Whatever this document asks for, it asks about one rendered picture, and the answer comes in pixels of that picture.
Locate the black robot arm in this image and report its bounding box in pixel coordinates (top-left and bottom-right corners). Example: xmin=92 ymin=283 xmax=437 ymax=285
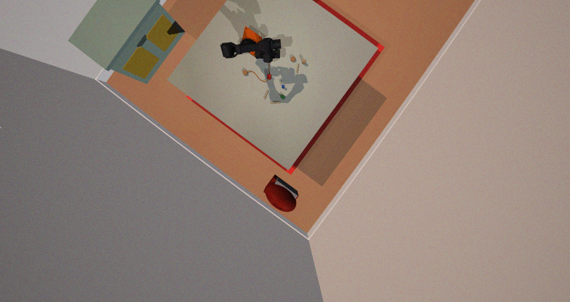
xmin=220 ymin=37 xmax=281 ymax=63

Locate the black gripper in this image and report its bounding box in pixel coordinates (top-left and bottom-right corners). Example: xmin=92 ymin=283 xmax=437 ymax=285
xmin=255 ymin=49 xmax=280 ymax=59

